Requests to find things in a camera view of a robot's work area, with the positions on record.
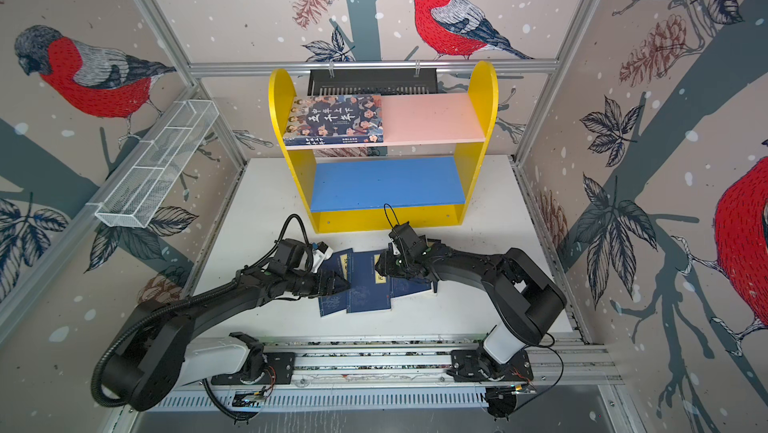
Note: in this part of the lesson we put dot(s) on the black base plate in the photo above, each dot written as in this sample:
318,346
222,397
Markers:
271,368
477,366

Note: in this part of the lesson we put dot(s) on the aluminium mounting rail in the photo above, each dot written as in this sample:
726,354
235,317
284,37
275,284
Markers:
429,362

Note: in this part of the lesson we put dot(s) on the white wire mesh basket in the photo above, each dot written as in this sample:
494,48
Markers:
139,192

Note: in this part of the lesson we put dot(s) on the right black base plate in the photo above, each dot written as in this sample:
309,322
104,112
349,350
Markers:
477,366

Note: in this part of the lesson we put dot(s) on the small green circuit board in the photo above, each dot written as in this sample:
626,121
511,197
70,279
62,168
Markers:
253,399

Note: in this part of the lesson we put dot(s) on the black round connector underneath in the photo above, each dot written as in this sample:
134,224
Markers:
501,402

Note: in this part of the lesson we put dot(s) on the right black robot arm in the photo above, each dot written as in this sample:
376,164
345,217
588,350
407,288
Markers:
525,298

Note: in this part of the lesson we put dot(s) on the black slotted vent panel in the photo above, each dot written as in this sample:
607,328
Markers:
387,82

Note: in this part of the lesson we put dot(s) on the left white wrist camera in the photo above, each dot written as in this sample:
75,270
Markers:
320,253

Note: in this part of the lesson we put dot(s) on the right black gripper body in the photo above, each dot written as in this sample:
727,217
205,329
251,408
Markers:
407,261

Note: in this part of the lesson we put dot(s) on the yellow shelf with coloured boards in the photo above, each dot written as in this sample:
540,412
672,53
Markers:
432,191

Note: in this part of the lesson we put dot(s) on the illustrated colourful cover book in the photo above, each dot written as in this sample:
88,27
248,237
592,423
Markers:
334,119

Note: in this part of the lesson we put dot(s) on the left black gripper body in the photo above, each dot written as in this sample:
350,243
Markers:
309,284

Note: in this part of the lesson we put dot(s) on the navy blue book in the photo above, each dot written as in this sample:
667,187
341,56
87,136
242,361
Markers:
340,261
370,292
404,287

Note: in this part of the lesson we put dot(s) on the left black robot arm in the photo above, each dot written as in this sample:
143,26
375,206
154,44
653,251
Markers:
144,361

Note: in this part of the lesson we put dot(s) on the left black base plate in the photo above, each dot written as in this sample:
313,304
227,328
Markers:
271,368

